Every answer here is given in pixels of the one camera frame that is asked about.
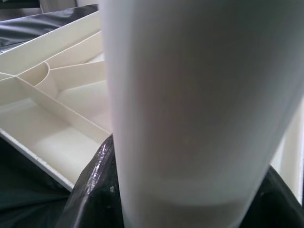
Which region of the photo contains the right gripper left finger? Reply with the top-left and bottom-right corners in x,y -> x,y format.
64,134 -> 124,228

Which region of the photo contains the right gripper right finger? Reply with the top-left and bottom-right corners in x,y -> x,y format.
255,166 -> 304,228

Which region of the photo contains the white plastic table top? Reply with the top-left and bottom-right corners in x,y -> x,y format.
0,9 -> 112,190

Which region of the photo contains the white plastic table leg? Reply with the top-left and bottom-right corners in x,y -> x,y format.
98,0 -> 304,228

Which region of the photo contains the black cloth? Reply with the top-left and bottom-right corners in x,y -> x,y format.
0,3 -> 99,228

